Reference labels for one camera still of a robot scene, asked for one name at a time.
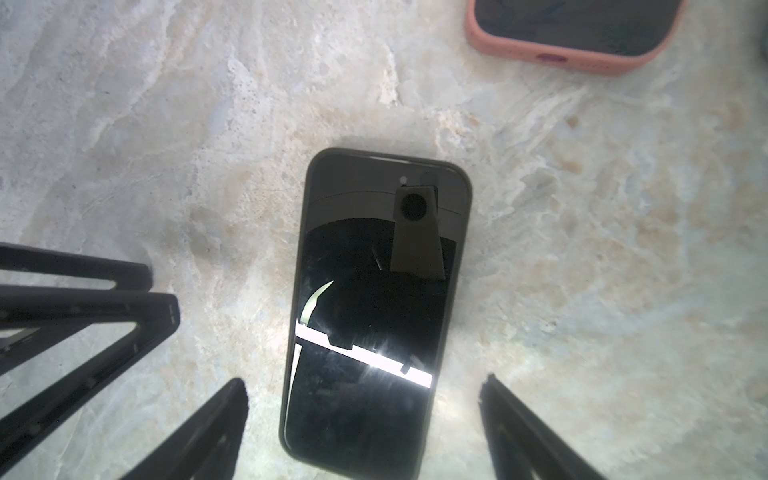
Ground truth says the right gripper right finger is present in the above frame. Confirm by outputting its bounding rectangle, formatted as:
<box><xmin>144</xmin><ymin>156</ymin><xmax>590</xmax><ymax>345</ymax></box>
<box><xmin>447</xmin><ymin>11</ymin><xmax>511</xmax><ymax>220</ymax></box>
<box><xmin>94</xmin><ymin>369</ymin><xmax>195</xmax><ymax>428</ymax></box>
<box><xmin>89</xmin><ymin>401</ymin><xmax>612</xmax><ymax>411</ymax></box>
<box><xmin>479</xmin><ymin>374</ymin><xmax>603</xmax><ymax>480</ymax></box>

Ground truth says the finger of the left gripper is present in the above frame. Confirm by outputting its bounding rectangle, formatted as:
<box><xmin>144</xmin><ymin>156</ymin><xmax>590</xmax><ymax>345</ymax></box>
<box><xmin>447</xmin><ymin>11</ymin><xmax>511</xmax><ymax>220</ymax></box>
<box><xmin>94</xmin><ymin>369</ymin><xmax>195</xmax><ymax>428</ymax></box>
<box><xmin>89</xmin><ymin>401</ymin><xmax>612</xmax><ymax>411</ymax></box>
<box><xmin>1</xmin><ymin>287</ymin><xmax>180</xmax><ymax>474</ymax></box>
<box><xmin>1</xmin><ymin>243</ymin><xmax>153</xmax><ymax>292</ymax></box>

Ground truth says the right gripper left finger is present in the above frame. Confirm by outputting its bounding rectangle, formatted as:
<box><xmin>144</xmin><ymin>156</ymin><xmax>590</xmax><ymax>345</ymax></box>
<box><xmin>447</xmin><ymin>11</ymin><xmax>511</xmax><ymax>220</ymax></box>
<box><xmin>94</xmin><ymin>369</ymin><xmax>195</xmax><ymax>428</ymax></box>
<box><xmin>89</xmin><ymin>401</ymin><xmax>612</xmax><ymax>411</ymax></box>
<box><xmin>124</xmin><ymin>378</ymin><xmax>248</xmax><ymax>479</ymax></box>

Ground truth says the black phone case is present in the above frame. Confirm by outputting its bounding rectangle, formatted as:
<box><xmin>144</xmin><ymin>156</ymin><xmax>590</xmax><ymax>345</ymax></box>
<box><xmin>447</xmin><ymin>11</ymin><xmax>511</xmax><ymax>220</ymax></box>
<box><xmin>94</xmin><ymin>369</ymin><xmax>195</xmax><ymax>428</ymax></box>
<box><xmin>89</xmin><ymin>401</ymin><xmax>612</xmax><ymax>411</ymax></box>
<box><xmin>278</xmin><ymin>146</ymin><xmax>474</xmax><ymax>480</ymax></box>

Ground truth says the pink phone case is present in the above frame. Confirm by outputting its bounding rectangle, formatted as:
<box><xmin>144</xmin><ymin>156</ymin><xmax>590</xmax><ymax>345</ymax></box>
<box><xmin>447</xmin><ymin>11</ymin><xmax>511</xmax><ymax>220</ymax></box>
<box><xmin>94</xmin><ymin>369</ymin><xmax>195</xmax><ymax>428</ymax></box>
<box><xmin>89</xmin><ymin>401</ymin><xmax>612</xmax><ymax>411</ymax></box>
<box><xmin>464</xmin><ymin>0</ymin><xmax>687</xmax><ymax>75</ymax></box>

